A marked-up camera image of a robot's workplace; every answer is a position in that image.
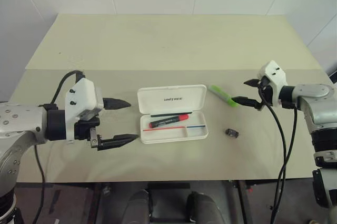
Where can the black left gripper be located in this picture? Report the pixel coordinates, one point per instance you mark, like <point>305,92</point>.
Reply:
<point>84,129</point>

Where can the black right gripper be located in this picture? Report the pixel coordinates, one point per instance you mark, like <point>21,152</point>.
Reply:
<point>266,92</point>

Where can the green marker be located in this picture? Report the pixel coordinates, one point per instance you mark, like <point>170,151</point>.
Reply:
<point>222,95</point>

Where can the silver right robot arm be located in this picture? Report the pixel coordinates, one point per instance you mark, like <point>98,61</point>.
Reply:
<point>316,97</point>

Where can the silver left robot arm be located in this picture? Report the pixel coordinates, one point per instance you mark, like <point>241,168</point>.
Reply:
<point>18,118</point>

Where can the red marker with black body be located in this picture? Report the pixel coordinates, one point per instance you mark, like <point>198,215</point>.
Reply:
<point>168,121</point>

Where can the white plastic pencil case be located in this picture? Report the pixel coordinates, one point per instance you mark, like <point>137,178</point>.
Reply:
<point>171,97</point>

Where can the small black cap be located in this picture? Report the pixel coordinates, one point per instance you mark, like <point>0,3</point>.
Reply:
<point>232,132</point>

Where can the thin red stick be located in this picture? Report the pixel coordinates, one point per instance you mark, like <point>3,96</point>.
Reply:
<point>163,128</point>

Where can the thin black pen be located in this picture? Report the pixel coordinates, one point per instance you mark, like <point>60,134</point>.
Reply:
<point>171,114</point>

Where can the thin blue stick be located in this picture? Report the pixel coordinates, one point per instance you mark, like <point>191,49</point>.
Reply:
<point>197,126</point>

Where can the dark rounded shape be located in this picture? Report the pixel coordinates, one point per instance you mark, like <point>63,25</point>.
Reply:
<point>139,205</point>
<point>204,208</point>

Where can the beige table cover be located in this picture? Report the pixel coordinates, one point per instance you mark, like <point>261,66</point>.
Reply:
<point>168,50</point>

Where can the black metal table leg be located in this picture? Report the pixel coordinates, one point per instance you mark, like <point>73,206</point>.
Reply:
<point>241,203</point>

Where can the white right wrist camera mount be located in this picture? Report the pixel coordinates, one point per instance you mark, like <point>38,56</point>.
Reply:
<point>275,76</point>

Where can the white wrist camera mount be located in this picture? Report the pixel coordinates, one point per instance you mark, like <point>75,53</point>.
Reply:
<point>84,95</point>
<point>275,76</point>

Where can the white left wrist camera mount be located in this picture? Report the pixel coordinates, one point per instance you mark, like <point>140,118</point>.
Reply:
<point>84,95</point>

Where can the dark object at wall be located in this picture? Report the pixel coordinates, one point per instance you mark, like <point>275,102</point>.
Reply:
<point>333,75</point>

